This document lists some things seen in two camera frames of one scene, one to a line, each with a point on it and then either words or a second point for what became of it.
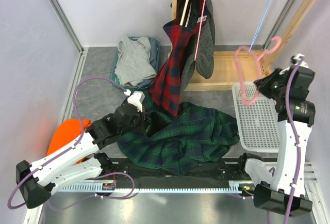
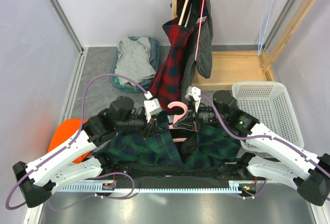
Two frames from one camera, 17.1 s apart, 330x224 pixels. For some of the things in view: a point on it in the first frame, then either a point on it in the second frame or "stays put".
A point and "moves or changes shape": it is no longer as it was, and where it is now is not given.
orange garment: (68, 130) stays put
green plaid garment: (192, 136) moves or changes shape
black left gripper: (145, 122) -> (153, 127)
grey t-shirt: (133, 64) stays put
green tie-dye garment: (117, 80) stays put
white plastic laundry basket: (257, 124) stays put
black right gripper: (264, 83) -> (192, 122)
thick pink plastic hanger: (277, 41) -> (175, 104)
